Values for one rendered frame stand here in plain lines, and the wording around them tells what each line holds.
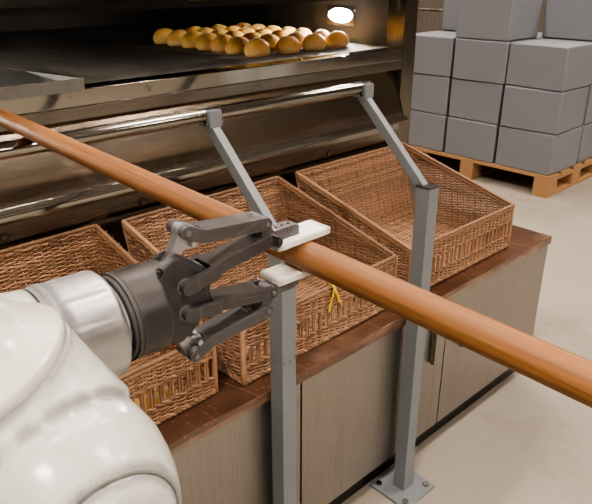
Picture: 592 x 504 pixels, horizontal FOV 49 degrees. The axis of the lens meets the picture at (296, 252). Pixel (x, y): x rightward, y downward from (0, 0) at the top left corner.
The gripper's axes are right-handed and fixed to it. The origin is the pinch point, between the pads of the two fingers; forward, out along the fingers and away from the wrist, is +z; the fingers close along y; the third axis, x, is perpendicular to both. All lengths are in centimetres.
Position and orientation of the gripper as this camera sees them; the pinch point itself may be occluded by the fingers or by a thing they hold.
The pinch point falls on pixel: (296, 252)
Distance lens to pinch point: 64.7
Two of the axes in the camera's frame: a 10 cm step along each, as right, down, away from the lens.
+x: 6.8, 3.0, -6.7
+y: 0.0, 9.2, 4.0
